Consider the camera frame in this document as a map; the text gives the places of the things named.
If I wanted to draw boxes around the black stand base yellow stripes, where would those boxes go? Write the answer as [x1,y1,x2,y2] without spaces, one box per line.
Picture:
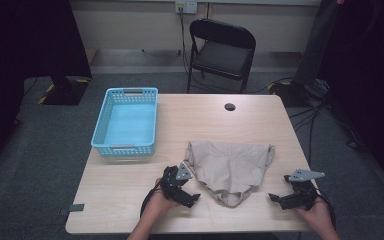
[38,75,92,107]

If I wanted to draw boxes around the black curtain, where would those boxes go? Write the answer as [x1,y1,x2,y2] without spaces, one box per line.
[318,0,384,198]
[0,0,93,177]

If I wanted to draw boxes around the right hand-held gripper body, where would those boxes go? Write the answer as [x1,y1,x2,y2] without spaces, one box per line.
[288,168,326,211]

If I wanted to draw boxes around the white wall socket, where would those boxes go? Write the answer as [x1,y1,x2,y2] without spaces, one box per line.
[174,0,198,15]

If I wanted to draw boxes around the person's right hand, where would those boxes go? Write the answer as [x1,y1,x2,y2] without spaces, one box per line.
[294,199,331,231]

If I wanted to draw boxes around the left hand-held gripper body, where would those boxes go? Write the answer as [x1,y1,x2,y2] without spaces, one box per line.
[161,162,194,202]

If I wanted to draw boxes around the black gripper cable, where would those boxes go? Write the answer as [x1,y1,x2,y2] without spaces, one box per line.
[139,187,164,218]
[315,189,337,231]

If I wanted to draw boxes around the black folding chair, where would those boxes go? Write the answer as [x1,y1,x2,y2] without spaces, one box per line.
[186,18,257,94]

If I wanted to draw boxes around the black floor cables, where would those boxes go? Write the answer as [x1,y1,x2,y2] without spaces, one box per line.
[288,98,368,166]

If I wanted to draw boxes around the beige short-sleeved shirt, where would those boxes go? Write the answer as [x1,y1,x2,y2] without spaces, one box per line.
[183,140,276,208]

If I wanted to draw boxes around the light blue plastic basket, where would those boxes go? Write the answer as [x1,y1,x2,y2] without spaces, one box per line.
[90,87,159,158]

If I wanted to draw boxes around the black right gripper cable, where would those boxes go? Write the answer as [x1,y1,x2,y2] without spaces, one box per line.
[315,189,337,231]

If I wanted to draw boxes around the grey tape strip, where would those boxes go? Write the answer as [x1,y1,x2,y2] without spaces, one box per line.
[59,203,85,216]

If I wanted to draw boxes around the grey stand with black base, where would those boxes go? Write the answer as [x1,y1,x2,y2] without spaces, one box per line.
[268,0,340,108]

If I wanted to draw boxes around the black cable from wall socket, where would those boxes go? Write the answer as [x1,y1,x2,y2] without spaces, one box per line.
[178,9,194,86]

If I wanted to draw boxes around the person's left hand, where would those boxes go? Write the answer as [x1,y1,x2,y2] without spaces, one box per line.
[143,178,181,219]

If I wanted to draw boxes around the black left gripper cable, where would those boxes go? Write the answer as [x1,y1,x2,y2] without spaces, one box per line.
[139,187,164,218]

